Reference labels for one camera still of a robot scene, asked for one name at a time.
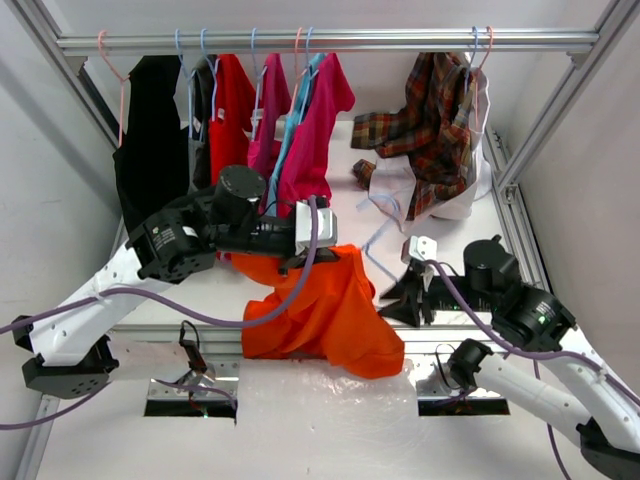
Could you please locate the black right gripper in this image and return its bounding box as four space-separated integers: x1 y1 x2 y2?
376 265 497 332

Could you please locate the orange t shirt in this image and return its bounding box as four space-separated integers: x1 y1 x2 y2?
241 244 405 380

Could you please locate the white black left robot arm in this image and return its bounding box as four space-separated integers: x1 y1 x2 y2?
8 165 338 400

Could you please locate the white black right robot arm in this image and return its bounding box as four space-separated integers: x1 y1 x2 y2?
380 236 639 479

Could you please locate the magenta hanging shirt right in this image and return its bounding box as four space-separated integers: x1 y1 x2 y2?
276 53 355 217

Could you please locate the magenta hanging shirt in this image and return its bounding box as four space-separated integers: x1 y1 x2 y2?
276 53 355 217
247 53 291 179

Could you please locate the red hanging t shirt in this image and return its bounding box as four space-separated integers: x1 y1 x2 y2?
208 54 256 184

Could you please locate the magenta hanging shirt left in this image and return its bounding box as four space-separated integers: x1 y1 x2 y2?
247 53 291 179

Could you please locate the plaid flannel shirt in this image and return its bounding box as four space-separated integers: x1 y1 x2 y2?
351 52 472 221

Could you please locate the pink hanger far left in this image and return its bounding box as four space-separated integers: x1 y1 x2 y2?
97 29 131 149

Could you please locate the blue hanger right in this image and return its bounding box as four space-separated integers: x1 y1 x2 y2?
464 26 479 95

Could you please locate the white hanging garment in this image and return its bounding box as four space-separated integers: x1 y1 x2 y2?
352 69 491 222

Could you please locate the teal hanging garment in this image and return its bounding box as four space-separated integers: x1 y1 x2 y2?
265 71 313 216

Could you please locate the black hanging garment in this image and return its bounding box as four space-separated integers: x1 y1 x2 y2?
113 56 189 233

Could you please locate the grey hanging garment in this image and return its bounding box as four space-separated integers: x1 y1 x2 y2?
187 55 218 193

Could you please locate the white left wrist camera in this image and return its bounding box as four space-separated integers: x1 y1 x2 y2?
294 201 338 253

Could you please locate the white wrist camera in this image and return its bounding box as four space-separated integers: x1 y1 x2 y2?
294 201 338 253
401 235 437 290

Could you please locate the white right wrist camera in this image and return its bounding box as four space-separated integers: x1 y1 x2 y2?
401 235 437 290

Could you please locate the aluminium frame front rail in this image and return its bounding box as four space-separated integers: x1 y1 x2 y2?
112 324 505 357

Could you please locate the aluminium hanging rail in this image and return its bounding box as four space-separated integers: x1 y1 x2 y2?
56 27 600 57

